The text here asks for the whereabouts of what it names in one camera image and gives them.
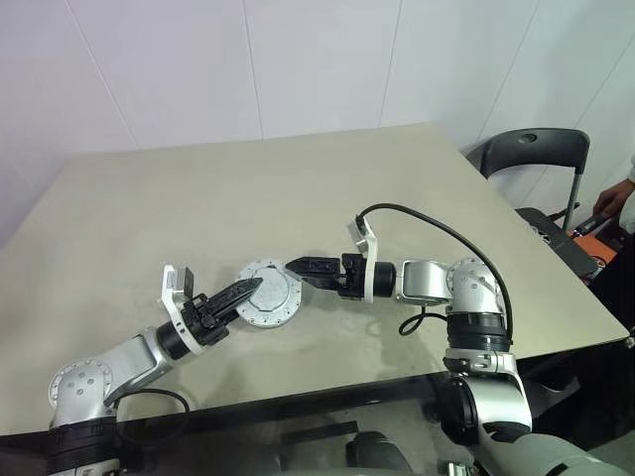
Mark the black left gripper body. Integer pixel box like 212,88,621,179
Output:
179,293,234,348

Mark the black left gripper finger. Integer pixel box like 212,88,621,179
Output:
216,278,264,305
209,292,256,323

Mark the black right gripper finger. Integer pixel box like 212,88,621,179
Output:
285,256,343,276
299,273,343,292

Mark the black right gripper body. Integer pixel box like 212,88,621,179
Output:
335,252,369,301

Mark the grey motor stator housing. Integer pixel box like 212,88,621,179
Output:
235,256,304,329

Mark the black handheld device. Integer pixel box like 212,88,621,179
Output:
577,211,610,234

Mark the bystander's bare hand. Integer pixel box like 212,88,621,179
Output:
593,180,632,218

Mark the black flat bar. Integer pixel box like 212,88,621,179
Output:
282,420,359,445

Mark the dark rounded shape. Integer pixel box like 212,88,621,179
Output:
345,430,411,476

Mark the black folding chair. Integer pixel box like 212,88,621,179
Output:
463,128,601,279

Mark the orange case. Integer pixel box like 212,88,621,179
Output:
570,232,621,262

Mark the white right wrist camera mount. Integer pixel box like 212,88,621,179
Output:
345,212,381,304

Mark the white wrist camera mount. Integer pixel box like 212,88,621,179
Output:
161,265,207,356
345,212,381,304

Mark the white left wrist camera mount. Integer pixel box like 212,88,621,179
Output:
161,265,207,356

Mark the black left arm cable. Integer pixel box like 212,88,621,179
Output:
113,389,192,445

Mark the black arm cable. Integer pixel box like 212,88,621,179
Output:
357,201,513,348
113,389,192,445

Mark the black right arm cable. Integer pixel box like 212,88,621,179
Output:
357,201,513,348

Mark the black table frame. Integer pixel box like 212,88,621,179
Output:
113,369,447,437

